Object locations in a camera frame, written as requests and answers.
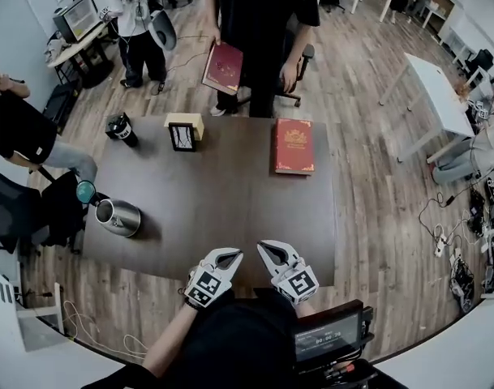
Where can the pile of grey clothes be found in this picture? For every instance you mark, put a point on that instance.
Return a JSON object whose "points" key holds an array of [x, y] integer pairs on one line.
{"points": [[56, 51]]}

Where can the person's left forearm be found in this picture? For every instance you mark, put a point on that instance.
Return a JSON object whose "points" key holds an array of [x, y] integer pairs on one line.
{"points": [[169, 338]]}

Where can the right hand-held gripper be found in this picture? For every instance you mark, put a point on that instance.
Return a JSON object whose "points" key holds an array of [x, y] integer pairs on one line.
{"points": [[299, 284]]}

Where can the person's black shirt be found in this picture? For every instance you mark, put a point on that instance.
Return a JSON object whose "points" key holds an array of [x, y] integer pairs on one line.
{"points": [[238, 347]]}

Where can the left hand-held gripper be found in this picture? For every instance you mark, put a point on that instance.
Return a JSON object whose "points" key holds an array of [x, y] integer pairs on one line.
{"points": [[208, 288]]}

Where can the black bottle white label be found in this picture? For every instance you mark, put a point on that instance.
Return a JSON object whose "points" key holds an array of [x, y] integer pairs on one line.
{"points": [[123, 132]]}

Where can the light wooden box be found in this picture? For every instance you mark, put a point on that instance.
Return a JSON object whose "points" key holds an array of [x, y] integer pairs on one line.
{"points": [[183, 118]]}

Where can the steel electric kettle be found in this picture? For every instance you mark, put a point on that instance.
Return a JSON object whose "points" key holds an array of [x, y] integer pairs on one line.
{"points": [[121, 217]]}

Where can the red hardcover book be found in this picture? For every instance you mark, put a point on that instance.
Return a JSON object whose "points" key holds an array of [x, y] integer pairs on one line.
{"points": [[223, 69], [294, 146]]}

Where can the black chest monitor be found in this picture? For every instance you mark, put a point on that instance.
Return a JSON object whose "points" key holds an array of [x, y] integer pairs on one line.
{"points": [[327, 334]]}

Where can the person's right forearm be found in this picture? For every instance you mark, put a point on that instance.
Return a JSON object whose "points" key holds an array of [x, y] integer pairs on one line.
{"points": [[305, 308]]}

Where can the white desk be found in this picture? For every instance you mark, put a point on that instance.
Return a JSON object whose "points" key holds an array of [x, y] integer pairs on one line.
{"points": [[437, 91], [3, 298]]}

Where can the black picture frame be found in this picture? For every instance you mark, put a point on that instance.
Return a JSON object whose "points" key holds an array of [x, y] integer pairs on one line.
{"points": [[182, 138]]}

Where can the grey shell backpack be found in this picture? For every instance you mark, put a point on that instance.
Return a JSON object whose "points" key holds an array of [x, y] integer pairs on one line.
{"points": [[163, 31]]}

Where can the black mini fridge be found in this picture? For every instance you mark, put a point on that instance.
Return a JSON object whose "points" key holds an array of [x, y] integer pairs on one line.
{"points": [[78, 18]]}

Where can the round wooden table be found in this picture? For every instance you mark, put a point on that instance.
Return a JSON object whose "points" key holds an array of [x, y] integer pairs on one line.
{"points": [[80, 47]]}

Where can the black walking pad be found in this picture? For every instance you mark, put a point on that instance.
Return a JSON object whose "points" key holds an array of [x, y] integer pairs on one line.
{"points": [[60, 108]]}

